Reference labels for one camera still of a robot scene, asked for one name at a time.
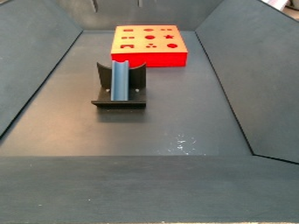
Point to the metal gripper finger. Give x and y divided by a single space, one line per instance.
140 3
95 6

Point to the blue arch block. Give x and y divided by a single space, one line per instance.
119 81

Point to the red shape sorter board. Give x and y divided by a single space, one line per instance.
153 45

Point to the black fixture stand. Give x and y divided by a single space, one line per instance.
136 89

